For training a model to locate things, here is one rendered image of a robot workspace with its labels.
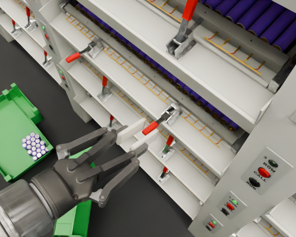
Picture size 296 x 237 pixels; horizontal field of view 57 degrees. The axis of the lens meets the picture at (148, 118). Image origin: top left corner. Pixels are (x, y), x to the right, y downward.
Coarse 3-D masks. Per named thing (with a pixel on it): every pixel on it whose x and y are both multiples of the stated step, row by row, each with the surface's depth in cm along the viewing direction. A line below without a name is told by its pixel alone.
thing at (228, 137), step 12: (72, 12) 72; (72, 24) 72; (84, 24) 70; (108, 36) 67; (108, 48) 67; (120, 48) 65; (132, 60) 63; (144, 72) 61; (144, 84) 62; (156, 84) 60; (168, 84) 59; (168, 96) 59; (180, 96) 57; (192, 108) 56; (204, 120) 54; (216, 120) 54; (216, 132) 53; (228, 132) 52; (216, 144) 54
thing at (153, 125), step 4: (164, 116) 56; (168, 116) 56; (156, 120) 56; (160, 120) 56; (152, 124) 55; (156, 124) 55; (148, 128) 54; (152, 128) 54; (144, 132) 54; (148, 132) 54
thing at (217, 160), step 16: (64, 0) 73; (48, 16) 74; (64, 16) 75; (64, 32) 73; (80, 32) 72; (80, 48) 70; (96, 64) 67; (112, 64) 66; (112, 80) 66; (128, 80) 64; (144, 80) 63; (128, 96) 66; (144, 96) 62; (160, 96) 61; (160, 112) 59; (208, 112) 57; (176, 128) 57; (192, 128) 57; (240, 128) 55; (192, 144) 56; (208, 144) 55; (240, 144) 51; (208, 160) 54; (224, 160) 53
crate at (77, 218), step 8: (80, 152) 92; (88, 200) 103; (72, 208) 82; (80, 208) 101; (88, 208) 101; (64, 216) 81; (72, 216) 81; (80, 216) 100; (88, 216) 100; (56, 224) 80; (64, 224) 80; (72, 224) 80; (80, 224) 98; (56, 232) 79; (64, 232) 79; (72, 232) 79; (80, 232) 97
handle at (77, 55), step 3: (90, 45) 66; (87, 48) 67; (90, 48) 67; (81, 51) 66; (84, 51) 66; (87, 51) 66; (75, 54) 65; (78, 54) 65; (81, 54) 66; (69, 57) 64; (72, 57) 64; (75, 57) 65; (78, 57) 65; (66, 60) 64; (69, 60) 64; (72, 60) 65
